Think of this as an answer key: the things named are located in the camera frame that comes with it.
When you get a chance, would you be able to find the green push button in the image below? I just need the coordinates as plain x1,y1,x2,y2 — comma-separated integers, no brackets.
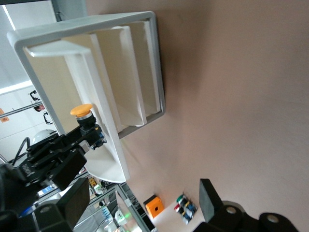
175,194,197,208

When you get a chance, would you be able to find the orange button enclosure box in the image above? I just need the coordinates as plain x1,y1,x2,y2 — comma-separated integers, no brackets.
143,195,165,219

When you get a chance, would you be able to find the aluminium table frame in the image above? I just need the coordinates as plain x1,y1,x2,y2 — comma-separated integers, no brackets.
115,183,156,232

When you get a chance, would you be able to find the red push button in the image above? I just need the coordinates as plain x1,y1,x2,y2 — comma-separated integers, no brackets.
174,204,199,222

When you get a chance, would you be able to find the yellow push button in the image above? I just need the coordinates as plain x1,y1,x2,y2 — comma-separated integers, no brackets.
70,103,108,152

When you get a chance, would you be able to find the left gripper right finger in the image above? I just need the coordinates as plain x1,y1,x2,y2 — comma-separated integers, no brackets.
193,178,301,232

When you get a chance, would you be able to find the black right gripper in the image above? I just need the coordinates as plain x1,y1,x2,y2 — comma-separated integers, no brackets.
13,129,89,191

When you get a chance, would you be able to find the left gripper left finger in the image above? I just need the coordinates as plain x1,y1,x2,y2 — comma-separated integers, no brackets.
0,178,90,232

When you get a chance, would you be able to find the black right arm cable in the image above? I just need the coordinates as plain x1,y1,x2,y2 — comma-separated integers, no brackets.
13,136,31,167

